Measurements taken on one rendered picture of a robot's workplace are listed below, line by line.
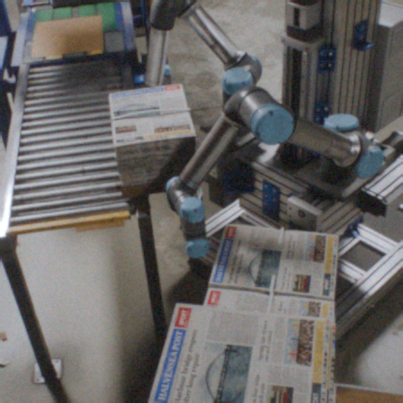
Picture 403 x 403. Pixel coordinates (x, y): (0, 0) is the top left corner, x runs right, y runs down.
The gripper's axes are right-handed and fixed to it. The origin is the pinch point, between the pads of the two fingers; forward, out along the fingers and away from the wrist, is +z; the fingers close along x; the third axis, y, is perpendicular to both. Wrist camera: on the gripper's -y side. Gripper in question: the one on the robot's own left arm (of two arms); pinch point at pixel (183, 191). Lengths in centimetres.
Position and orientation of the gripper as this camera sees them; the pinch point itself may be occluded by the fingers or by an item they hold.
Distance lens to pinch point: 234.0
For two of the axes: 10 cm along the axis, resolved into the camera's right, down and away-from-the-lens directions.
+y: -0.4, -7.8, -6.3
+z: -1.5, -6.2, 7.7
